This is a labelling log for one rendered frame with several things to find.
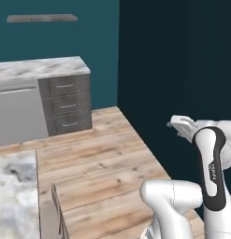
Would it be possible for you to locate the grey floating wall shelf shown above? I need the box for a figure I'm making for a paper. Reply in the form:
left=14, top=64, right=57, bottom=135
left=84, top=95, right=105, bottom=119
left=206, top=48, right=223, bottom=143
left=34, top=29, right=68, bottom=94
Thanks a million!
left=6, top=13, right=79, bottom=23

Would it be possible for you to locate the grey island cabinet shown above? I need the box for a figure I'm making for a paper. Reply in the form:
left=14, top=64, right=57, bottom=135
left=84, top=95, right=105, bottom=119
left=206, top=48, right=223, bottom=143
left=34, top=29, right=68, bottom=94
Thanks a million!
left=38, top=197, right=63, bottom=239

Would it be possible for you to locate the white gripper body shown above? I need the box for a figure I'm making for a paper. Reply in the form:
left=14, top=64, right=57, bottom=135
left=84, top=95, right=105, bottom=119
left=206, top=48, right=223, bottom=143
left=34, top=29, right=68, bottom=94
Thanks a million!
left=166, top=115, right=199, bottom=144

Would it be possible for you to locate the silver dishwasher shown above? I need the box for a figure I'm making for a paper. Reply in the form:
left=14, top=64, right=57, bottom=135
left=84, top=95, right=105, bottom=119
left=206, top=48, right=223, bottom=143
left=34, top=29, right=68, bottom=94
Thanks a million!
left=0, top=86, right=50, bottom=147

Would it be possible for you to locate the grey drawer cabinet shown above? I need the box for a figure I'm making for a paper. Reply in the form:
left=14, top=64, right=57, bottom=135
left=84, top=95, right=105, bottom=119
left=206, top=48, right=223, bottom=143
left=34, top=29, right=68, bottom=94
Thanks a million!
left=37, top=73, right=94, bottom=137

